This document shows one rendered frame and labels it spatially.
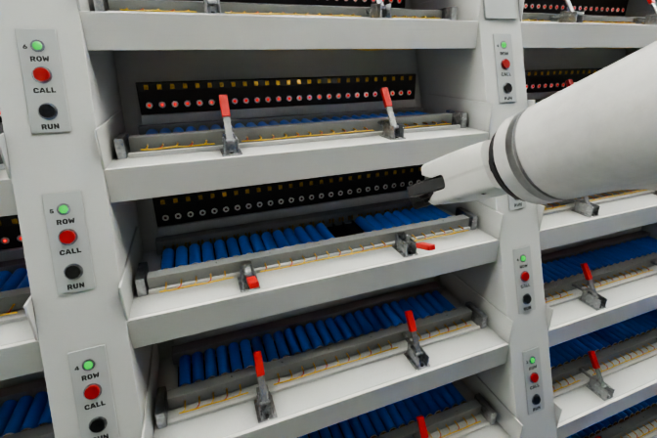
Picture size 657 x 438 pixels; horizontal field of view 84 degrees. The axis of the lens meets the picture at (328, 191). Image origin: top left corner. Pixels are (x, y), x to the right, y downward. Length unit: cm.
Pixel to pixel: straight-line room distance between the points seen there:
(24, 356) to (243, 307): 26
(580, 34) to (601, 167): 66
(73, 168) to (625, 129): 54
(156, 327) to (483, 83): 65
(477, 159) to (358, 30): 34
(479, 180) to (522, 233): 42
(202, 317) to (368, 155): 34
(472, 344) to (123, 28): 75
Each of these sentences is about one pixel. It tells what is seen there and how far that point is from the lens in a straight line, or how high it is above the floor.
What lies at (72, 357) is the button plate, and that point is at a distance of 58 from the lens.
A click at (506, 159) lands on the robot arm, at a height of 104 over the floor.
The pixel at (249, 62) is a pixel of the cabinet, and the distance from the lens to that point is 77.
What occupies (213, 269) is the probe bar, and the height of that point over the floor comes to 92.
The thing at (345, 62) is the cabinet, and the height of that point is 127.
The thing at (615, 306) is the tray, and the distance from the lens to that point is 101.
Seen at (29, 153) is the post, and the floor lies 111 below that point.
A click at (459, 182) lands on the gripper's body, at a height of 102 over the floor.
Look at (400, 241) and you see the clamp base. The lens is 64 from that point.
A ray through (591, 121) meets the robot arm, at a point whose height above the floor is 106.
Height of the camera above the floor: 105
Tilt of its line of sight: 3 degrees down
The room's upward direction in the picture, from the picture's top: 7 degrees counter-clockwise
